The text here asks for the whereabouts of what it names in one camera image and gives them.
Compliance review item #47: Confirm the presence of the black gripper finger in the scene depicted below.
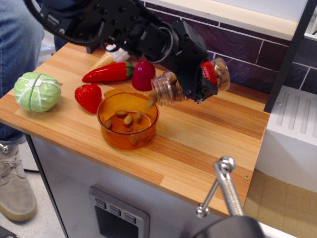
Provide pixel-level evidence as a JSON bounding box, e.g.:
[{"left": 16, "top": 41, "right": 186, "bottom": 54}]
[{"left": 195, "top": 79, "right": 218, "bottom": 103}]

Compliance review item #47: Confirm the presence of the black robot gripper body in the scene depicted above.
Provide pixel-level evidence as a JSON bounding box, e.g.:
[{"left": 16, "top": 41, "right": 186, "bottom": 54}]
[{"left": 159, "top": 20, "right": 208, "bottom": 99}]

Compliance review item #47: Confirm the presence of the clear jar of almonds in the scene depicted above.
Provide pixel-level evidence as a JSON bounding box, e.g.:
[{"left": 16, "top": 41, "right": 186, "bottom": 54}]
[{"left": 152, "top": 58, "right": 230, "bottom": 106}]

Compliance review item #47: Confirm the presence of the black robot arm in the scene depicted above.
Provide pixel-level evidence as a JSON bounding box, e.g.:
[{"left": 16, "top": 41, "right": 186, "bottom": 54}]
[{"left": 25, "top": 0, "right": 218, "bottom": 102}]

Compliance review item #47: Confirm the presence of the almond in pot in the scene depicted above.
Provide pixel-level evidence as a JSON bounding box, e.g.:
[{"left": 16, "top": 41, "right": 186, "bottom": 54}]
[
  {"left": 123, "top": 115, "right": 133, "bottom": 125},
  {"left": 135, "top": 112, "right": 142, "bottom": 122},
  {"left": 115, "top": 110, "right": 128, "bottom": 118},
  {"left": 103, "top": 119, "right": 112, "bottom": 129}
]

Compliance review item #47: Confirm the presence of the orange transparent plastic pot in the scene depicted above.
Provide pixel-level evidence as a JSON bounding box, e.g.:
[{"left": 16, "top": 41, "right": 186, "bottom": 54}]
[{"left": 97, "top": 89, "right": 159, "bottom": 150}]

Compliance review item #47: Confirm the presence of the dark red toy egg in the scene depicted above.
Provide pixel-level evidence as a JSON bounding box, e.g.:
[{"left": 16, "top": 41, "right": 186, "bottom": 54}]
[{"left": 132, "top": 60, "right": 156, "bottom": 91}]

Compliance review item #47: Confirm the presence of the falling almond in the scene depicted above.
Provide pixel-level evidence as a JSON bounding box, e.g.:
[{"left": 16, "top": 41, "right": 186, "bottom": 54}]
[{"left": 146, "top": 91, "right": 158, "bottom": 109}]

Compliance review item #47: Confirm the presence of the red toy chili pepper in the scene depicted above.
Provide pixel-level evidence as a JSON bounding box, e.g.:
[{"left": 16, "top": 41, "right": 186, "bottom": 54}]
[{"left": 82, "top": 61, "right": 134, "bottom": 83}]

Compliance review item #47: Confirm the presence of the toy ice cream cone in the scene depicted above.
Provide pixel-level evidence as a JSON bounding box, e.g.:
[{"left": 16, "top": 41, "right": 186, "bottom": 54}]
[{"left": 90, "top": 45, "right": 130, "bottom": 71}]

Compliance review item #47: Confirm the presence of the white toy sink unit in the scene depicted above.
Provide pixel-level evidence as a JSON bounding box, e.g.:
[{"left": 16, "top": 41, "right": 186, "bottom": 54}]
[{"left": 256, "top": 86, "right": 317, "bottom": 192}]

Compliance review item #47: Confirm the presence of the red toy strawberry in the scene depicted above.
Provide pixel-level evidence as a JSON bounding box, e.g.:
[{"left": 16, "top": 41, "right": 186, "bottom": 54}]
[{"left": 75, "top": 84, "right": 102, "bottom": 114}]

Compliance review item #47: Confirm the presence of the green toy cabbage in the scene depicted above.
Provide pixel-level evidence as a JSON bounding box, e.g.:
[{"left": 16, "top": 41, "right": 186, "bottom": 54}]
[{"left": 13, "top": 72, "right": 61, "bottom": 113}]

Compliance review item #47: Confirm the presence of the grey toy oven panel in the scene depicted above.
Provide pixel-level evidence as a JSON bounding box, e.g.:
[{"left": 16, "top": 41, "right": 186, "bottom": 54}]
[{"left": 89, "top": 187, "right": 150, "bottom": 238}]

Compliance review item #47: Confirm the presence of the blue jeans leg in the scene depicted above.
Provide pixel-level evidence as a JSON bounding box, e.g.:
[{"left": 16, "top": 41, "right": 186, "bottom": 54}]
[{"left": 0, "top": 0, "right": 46, "bottom": 146}]

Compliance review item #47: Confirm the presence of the beige suede shoe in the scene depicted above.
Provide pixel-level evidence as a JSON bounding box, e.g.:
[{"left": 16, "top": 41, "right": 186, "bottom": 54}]
[{"left": 0, "top": 145, "right": 37, "bottom": 222}]

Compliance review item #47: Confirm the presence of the metal clamp screw handle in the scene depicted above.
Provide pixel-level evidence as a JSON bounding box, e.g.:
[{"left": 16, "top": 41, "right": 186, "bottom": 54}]
[{"left": 196, "top": 156, "right": 245, "bottom": 218}]

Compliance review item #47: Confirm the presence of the dark grey shelf post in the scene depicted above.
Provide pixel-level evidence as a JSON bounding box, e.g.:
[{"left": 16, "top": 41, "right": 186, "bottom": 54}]
[{"left": 264, "top": 0, "right": 317, "bottom": 113}]

